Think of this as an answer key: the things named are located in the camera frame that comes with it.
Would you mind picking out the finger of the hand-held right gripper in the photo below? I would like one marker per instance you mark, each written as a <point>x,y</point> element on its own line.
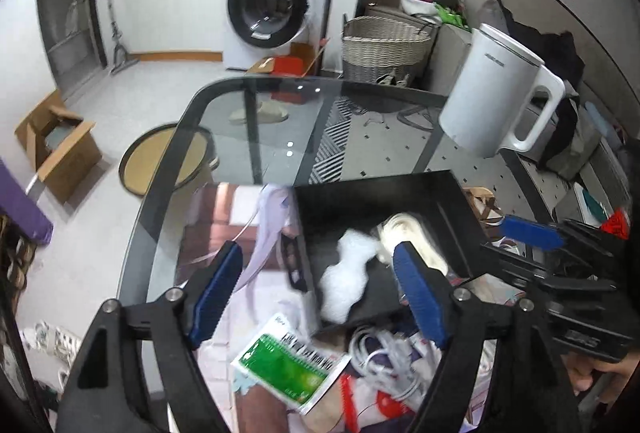
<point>520,265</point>
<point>532,233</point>

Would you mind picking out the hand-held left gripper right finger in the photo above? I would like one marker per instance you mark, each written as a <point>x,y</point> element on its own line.
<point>420,298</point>

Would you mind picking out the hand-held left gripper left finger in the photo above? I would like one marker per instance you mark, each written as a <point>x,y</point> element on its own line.
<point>215,293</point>

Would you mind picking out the dark green white packet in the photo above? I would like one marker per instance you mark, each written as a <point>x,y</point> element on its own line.
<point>280,363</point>

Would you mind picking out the black storage box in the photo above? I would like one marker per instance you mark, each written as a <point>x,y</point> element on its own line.
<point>350,213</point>

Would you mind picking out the person's right hand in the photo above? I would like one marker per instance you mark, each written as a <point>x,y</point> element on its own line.
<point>595,375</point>

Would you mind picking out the small wooden stool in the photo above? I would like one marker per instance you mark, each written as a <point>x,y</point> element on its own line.
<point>482,208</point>

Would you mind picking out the black bag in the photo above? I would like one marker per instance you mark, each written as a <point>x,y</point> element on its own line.
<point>565,133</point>

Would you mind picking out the white electric kettle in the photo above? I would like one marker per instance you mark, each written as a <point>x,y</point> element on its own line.
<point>490,88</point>

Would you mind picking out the white sneakers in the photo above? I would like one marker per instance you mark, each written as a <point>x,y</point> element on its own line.
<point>50,340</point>

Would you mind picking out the striped black white rug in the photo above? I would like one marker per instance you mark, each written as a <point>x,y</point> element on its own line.
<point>330,138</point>

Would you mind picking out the black clothing pile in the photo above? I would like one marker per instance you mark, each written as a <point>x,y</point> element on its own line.
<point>545,48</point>

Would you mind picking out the beige slipper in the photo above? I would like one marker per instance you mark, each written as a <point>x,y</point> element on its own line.
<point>265,113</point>

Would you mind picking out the open cardboard box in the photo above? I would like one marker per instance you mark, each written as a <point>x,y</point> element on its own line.
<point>70,163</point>

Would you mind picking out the bright green item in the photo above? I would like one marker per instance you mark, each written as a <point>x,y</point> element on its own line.
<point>450,15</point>

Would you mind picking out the flattened cardboard piece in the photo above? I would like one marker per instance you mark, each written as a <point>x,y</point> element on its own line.
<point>260,64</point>

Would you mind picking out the wicker laundry basket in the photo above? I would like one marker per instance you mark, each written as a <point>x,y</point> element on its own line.
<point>385,48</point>

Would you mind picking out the red box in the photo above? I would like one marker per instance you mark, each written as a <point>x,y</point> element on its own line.
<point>289,65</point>

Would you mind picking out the white bag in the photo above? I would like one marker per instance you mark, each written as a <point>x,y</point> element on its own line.
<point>417,8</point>

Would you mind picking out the floor mop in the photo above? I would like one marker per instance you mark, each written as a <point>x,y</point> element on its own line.
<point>120,55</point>

